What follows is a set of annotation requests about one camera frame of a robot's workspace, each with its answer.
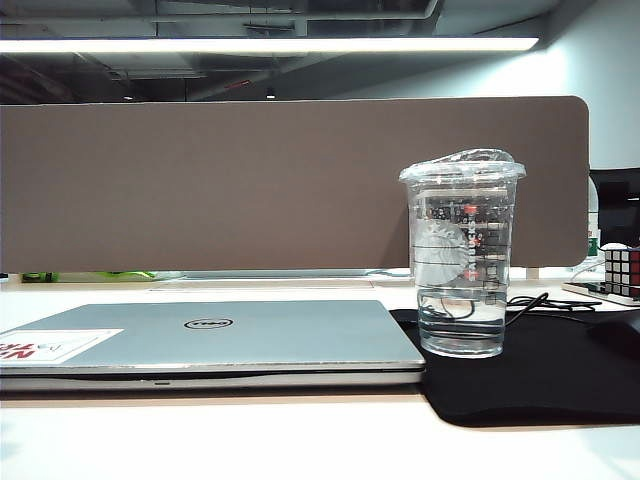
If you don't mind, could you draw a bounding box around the white cable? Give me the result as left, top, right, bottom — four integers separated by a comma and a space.
567, 257, 606, 281

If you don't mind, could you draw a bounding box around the flat notebook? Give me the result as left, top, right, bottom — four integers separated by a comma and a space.
560, 279, 640, 305

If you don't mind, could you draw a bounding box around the clear plastic Starbucks cup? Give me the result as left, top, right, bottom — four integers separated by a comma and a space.
398, 148, 528, 359

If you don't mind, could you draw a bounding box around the black computer mouse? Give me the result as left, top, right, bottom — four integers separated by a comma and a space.
585, 319, 640, 354

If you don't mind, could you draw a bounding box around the long ceiling light strip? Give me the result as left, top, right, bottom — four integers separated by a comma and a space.
0, 37, 540, 53

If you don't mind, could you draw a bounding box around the black mouse pad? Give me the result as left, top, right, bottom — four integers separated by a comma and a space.
388, 305, 640, 429

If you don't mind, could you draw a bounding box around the light green object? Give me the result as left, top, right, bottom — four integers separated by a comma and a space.
102, 269, 154, 281

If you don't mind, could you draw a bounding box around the black monitor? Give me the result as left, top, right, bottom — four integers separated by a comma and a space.
588, 168, 640, 249

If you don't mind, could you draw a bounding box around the white bottle green label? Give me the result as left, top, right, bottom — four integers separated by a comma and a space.
587, 177, 601, 261

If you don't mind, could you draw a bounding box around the silver Dell laptop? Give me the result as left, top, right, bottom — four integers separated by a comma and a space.
0, 299, 426, 394

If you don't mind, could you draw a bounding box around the black mouse cable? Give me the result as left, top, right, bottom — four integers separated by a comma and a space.
504, 292, 604, 321

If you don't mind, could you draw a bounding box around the brown desk partition panel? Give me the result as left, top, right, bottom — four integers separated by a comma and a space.
0, 95, 590, 274

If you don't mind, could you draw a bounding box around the Rubik's cube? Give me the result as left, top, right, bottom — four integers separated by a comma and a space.
603, 247, 640, 300

